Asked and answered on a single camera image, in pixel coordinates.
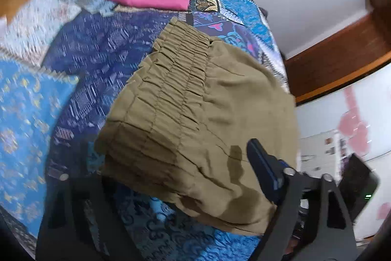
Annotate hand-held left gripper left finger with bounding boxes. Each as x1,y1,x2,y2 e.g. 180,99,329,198
37,174,135,261

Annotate olive green pants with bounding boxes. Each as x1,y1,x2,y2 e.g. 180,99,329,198
94,17,302,236

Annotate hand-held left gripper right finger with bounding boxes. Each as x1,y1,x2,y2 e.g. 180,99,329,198
247,138,358,261

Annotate blue patchwork blanket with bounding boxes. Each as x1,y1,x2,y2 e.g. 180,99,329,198
0,0,289,261

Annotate white wardrobe with pink hearts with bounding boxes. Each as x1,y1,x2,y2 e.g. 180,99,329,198
295,62,391,243

